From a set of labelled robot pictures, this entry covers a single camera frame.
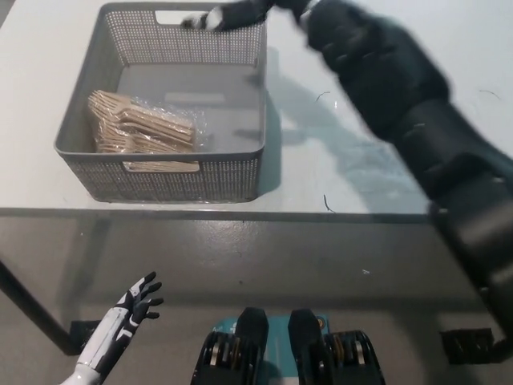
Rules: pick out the grey perforated plastic basket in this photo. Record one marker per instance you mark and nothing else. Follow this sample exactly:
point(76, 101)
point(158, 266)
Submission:
point(80, 132)

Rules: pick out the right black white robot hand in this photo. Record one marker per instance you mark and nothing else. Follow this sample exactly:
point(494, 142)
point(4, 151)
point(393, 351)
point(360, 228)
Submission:
point(244, 14)

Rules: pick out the clear bag of wooden forks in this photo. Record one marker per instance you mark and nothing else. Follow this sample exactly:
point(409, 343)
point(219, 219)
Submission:
point(152, 128)

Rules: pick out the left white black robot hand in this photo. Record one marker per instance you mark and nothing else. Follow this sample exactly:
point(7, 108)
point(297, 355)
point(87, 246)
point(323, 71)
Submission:
point(120, 321)

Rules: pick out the black table foot plate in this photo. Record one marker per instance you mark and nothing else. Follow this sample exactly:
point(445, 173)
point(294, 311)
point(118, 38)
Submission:
point(86, 333)
point(465, 345)

